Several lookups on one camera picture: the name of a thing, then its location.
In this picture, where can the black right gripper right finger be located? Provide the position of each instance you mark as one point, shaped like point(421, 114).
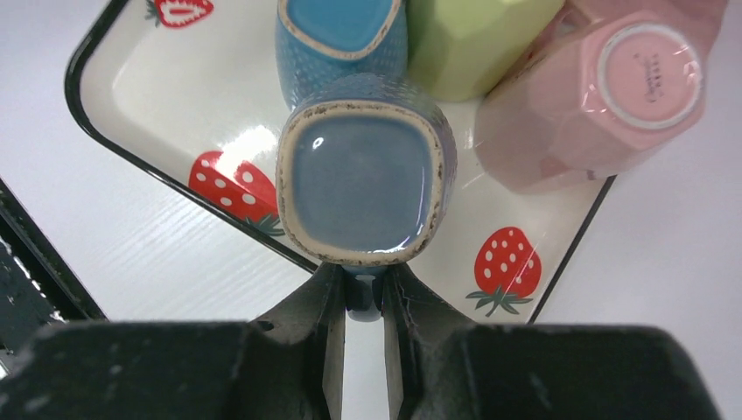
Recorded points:
point(442, 365)

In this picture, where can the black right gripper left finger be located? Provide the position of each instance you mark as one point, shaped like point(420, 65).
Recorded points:
point(285, 364)

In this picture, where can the grey blue mug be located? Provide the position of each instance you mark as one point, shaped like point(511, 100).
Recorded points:
point(364, 174)

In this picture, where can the strawberry print tray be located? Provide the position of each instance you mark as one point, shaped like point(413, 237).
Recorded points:
point(199, 108)

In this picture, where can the green faceted mug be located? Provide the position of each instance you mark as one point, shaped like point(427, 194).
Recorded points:
point(460, 49)

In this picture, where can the bright blue mug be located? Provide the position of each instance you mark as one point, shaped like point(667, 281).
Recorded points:
point(320, 41)

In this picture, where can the pale pink faceted mug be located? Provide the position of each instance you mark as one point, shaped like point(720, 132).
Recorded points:
point(605, 87)

